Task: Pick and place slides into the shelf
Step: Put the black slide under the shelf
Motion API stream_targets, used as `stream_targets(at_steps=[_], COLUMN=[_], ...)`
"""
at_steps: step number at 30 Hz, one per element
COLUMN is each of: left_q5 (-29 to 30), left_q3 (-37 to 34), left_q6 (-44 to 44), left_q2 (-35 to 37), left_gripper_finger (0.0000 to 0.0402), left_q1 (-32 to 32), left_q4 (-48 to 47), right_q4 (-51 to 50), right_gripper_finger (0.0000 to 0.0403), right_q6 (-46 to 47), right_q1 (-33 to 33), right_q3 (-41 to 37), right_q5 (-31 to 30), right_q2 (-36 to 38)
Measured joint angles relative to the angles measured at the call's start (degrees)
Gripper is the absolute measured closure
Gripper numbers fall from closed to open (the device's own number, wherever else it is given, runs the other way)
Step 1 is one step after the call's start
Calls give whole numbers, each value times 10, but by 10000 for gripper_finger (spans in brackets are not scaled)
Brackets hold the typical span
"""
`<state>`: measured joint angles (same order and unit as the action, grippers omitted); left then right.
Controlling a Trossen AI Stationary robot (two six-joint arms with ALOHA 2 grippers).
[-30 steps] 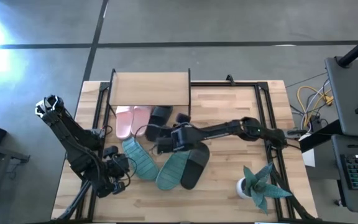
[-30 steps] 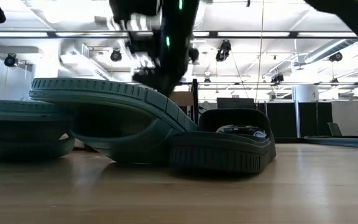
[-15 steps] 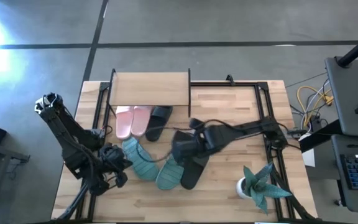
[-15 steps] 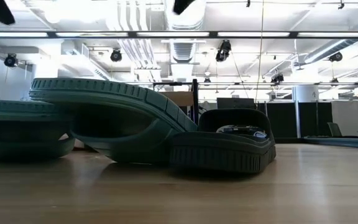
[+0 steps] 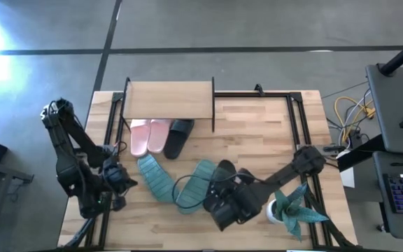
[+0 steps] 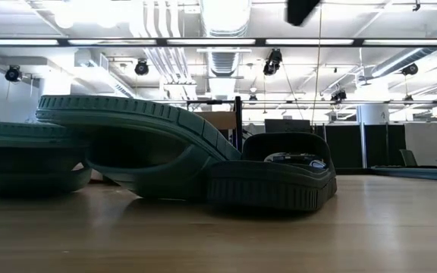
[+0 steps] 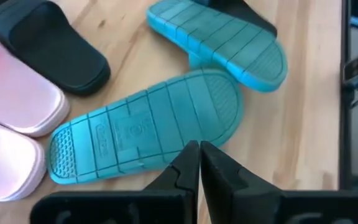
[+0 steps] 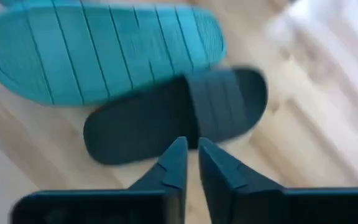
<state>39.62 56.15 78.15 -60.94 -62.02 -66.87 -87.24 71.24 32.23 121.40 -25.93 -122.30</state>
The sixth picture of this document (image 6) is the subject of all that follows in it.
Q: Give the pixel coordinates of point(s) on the green rubber slide sandal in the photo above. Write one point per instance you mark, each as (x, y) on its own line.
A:
(127, 110)
(25, 182)

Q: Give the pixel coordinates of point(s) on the black rubber slide sandal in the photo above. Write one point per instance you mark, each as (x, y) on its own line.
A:
(268, 186)

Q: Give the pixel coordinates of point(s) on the small black ceiling spotlight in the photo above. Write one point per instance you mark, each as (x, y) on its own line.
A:
(252, 98)
(407, 99)

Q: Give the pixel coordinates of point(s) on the grey ceiling pipe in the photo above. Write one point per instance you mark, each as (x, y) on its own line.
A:
(404, 60)

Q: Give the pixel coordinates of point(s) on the black computer monitor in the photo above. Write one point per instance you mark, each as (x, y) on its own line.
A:
(287, 126)

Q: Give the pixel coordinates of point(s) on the white round column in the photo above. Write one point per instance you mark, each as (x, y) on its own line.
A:
(374, 113)

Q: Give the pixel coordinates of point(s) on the black partition panel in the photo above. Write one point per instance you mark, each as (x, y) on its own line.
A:
(385, 148)
(345, 148)

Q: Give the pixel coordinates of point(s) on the dark desk equipment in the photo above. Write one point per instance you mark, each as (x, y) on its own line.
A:
(290, 156)

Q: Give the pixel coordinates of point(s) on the white and blue object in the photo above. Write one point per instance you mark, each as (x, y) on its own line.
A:
(318, 164)

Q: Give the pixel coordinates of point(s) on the white partition panel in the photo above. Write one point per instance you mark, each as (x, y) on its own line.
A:
(427, 140)

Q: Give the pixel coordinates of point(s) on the grey office chair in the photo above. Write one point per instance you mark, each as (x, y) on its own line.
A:
(408, 157)

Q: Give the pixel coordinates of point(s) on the blue table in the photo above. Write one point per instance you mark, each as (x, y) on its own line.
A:
(423, 173)

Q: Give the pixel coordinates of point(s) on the ceiling light strip rail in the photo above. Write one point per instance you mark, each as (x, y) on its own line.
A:
(260, 41)

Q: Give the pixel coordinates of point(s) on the silver ribbed air duct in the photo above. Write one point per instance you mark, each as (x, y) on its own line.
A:
(224, 64)

